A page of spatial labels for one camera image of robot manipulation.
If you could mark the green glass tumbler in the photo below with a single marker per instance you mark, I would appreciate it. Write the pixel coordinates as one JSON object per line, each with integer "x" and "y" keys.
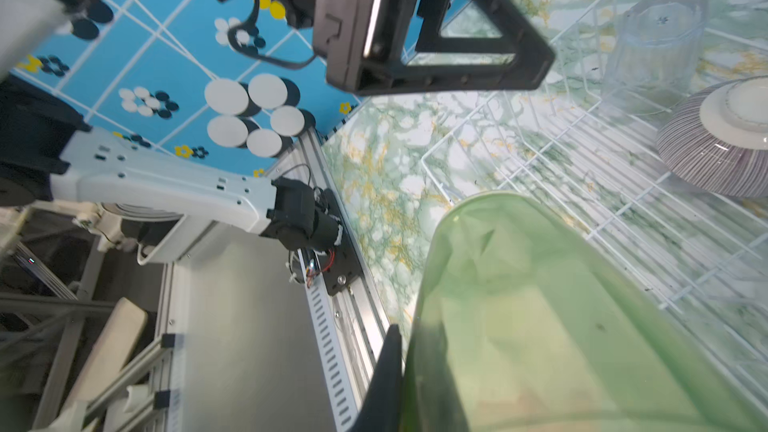
{"x": 521, "y": 325}

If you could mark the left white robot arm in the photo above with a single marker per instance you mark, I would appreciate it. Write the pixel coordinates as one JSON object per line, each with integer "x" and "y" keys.
{"x": 49, "y": 152}

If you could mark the white wire dish rack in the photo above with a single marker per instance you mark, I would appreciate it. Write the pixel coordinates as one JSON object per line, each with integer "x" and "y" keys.
{"x": 590, "y": 157}

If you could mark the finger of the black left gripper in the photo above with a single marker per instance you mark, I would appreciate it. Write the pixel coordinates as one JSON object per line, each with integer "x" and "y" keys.
{"x": 405, "y": 51}

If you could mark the aluminium front rail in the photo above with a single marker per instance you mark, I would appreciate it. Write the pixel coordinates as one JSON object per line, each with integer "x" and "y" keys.
{"x": 348, "y": 319}

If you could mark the striped ceramic bowl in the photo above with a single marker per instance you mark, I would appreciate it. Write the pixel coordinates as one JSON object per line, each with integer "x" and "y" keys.
{"x": 716, "y": 139}

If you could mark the clear glass tumbler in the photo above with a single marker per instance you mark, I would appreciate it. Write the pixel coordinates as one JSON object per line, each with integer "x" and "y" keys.
{"x": 658, "y": 47}

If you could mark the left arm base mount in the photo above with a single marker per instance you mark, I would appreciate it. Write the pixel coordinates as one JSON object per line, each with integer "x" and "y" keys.
{"x": 331, "y": 258}

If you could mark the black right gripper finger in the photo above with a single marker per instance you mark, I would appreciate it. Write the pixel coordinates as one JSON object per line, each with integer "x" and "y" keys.
{"x": 381, "y": 407}

